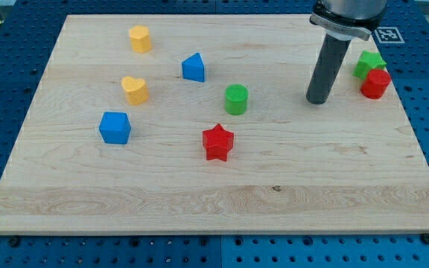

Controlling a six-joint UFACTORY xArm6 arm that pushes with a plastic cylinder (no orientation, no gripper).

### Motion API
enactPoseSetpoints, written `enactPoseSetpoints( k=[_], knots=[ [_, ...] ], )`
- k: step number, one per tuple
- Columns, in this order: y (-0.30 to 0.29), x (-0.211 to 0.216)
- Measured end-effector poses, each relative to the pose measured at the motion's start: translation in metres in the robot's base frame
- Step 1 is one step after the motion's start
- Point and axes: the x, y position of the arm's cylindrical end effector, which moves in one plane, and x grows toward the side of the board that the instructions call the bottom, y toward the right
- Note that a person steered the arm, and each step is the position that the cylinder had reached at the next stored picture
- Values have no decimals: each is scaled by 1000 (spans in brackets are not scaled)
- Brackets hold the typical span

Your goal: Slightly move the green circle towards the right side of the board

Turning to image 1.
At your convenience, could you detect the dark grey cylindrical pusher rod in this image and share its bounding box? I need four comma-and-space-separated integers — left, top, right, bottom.
306, 34, 351, 104

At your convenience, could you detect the light wooden board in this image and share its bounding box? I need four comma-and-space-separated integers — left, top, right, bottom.
0, 15, 429, 235

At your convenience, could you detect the green star block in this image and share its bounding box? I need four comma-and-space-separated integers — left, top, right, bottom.
352, 51, 387, 80

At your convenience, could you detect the red cylinder block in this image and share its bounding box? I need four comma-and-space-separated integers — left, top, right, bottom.
360, 68, 391, 99

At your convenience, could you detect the white fiducial marker tag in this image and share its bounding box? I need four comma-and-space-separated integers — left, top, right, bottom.
375, 26, 404, 44

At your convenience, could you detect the green cylinder block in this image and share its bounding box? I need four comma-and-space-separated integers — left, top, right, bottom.
225, 84, 249, 115

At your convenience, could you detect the blue triangle block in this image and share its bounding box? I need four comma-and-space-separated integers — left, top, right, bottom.
182, 53, 205, 83

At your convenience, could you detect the red star block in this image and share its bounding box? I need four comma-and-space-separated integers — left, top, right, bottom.
202, 124, 235, 162

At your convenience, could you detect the yellow hexagon block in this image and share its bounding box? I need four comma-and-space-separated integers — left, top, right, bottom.
129, 25, 152, 53

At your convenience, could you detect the yellow heart block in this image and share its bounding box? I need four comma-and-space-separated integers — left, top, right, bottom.
121, 76, 149, 105

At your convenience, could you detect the blue cube block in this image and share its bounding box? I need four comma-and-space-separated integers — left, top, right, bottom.
99, 112, 131, 144

